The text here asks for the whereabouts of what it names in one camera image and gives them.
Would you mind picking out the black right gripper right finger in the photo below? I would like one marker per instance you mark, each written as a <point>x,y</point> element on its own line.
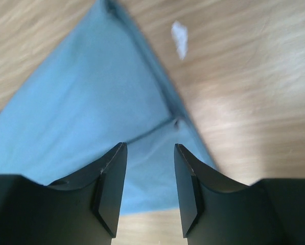
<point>216,209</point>

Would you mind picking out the blue grey t shirt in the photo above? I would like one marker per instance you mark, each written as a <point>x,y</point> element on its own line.
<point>102,85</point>

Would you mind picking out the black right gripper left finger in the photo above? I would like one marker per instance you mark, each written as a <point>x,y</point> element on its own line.
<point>81,208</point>

